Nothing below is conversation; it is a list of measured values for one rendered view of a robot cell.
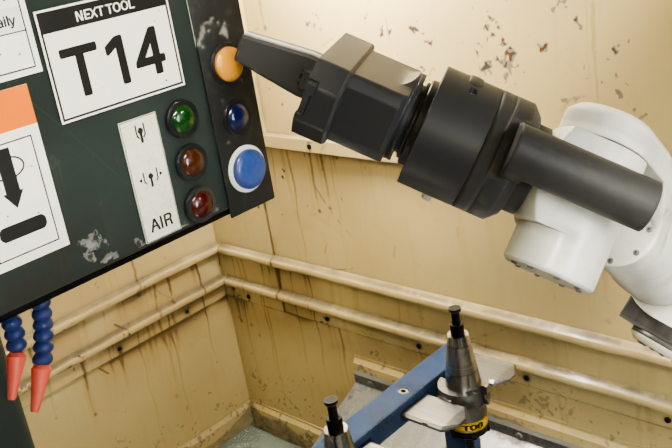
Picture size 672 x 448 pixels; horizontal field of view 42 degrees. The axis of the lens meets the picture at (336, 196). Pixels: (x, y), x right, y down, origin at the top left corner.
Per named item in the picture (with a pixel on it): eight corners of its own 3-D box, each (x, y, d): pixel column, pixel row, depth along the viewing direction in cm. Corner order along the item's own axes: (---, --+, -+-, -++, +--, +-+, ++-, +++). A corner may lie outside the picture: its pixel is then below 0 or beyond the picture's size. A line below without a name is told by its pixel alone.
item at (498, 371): (524, 370, 111) (523, 364, 111) (501, 390, 108) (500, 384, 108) (477, 356, 116) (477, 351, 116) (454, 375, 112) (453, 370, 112)
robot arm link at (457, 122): (359, 5, 66) (506, 68, 65) (315, 118, 70) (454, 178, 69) (322, 36, 54) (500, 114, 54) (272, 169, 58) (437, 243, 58)
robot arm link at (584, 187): (489, 100, 66) (630, 161, 65) (432, 230, 65) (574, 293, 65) (517, 65, 55) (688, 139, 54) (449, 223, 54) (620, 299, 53)
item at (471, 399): (464, 380, 113) (462, 363, 112) (501, 396, 108) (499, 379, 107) (429, 402, 109) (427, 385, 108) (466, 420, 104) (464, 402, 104)
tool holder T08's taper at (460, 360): (462, 368, 111) (456, 321, 108) (489, 380, 107) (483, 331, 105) (437, 384, 108) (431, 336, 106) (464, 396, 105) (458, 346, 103)
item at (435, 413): (475, 414, 104) (474, 408, 104) (449, 437, 100) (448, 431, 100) (428, 397, 109) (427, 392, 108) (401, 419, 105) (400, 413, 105)
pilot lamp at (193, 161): (209, 172, 63) (203, 143, 62) (186, 182, 62) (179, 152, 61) (204, 171, 63) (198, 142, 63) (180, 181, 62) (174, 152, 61)
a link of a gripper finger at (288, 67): (247, 24, 62) (328, 59, 61) (233, 65, 63) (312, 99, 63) (240, 28, 60) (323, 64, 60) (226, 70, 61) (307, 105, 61)
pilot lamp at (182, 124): (201, 129, 62) (194, 99, 61) (176, 138, 60) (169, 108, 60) (195, 129, 62) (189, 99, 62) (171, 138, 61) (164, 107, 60)
